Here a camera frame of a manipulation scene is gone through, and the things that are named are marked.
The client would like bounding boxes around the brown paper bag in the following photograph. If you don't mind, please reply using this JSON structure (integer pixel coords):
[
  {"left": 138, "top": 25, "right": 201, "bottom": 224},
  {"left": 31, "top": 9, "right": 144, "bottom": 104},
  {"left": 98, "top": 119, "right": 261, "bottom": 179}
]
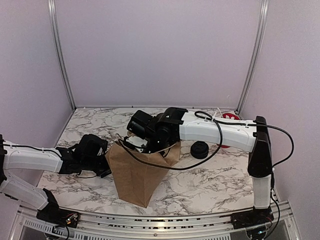
[{"left": 105, "top": 141, "right": 181, "bottom": 208}]

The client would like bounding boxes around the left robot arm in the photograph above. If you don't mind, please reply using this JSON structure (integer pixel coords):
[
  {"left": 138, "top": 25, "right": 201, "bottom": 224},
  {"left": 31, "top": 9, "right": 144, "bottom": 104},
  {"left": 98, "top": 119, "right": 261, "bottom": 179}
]
[{"left": 0, "top": 134, "right": 112, "bottom": 223}]

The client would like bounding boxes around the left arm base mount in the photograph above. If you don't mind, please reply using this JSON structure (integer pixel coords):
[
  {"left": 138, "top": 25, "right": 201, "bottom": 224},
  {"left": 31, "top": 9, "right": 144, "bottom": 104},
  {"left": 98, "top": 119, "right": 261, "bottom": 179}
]
[{"left": 36, "top": 188, "right": 80, "bottom": 228}]

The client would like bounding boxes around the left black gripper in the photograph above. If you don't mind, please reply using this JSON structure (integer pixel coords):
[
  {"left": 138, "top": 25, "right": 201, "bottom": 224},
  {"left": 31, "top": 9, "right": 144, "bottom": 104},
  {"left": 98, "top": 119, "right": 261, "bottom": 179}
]
[{"left": 82, "top": 150, "right": 128, "bottom": 178}]

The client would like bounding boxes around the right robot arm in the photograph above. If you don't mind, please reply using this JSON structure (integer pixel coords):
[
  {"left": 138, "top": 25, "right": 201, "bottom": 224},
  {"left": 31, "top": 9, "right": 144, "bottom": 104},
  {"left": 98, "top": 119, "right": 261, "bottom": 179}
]
[{"left": 144, "top": 107, "right": 272, "bottom": 224}]

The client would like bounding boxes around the aluminium frame post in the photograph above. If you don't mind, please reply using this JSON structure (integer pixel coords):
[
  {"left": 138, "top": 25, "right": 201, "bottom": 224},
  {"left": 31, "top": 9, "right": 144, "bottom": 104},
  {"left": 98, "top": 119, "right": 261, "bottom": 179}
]
[
  {"left": 48, "top": 0, "right": 77, "bottom": 112},
  {"left": 236, "top": 0, "right": 270, "bottom": 114}
]

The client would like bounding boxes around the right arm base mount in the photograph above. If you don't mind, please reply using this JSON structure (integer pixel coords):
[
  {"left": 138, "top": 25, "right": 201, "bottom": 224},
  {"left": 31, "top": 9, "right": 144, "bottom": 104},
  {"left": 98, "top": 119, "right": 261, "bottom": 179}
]
[{"left": 230, "top": 207, "right": 274, "bottom": 230}]

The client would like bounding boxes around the red cylindrical holder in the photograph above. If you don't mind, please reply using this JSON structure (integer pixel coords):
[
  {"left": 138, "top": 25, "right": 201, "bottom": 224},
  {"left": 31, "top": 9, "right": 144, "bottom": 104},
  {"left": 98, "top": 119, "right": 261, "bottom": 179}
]
[{"left": 221, "top": 112, "right": 240, "bottom": 149}]

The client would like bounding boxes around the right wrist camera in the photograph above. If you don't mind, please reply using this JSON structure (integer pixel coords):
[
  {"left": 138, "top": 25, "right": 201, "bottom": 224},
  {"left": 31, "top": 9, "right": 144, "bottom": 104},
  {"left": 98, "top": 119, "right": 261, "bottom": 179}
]
[{"left": 126, "top": 110, "right": 163, "bottom": 140}]

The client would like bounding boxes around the aluminium front rail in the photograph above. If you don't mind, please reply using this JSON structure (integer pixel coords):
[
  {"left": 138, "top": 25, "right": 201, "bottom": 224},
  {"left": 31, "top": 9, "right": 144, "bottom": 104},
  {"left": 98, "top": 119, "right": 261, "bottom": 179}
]
[{"left": 8, "top": 201, "right": 301, "bottom": 240}]

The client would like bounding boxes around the stack of black lids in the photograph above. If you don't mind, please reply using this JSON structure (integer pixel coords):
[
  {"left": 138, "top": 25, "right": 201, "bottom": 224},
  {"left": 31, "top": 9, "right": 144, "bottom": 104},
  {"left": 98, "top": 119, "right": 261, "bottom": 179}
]
[{"left": 190, "top": 141, "right": 209, "bottom": 160}]

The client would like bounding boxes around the right aluminium frame post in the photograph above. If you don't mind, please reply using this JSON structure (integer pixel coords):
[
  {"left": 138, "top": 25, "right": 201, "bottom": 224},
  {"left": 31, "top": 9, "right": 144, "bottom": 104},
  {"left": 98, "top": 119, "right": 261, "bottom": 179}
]
[{"left": 236, "top": 0, "right": 270, "bottom": 114}]

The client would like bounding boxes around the left aluminium frame post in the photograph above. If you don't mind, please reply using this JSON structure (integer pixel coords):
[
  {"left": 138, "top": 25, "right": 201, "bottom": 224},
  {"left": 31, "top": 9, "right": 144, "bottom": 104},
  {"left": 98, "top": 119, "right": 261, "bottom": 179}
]
[{"left": 48, "top": 0, "right": 77, "bottom": 112}]

